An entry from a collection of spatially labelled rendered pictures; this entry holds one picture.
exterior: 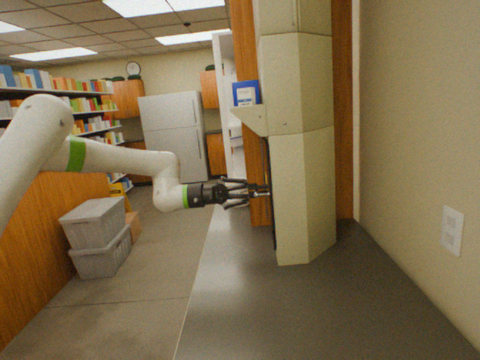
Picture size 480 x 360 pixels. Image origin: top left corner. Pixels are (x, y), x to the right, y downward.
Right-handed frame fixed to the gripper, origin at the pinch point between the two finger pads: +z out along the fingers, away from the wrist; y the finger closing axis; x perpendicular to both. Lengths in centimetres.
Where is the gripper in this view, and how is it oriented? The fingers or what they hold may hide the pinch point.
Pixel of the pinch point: (258, 190)
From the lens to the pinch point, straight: 112.3
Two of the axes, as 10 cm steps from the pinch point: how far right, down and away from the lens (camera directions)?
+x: 0.2, -2.7, 9.6
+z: 9.9, -0.9, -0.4
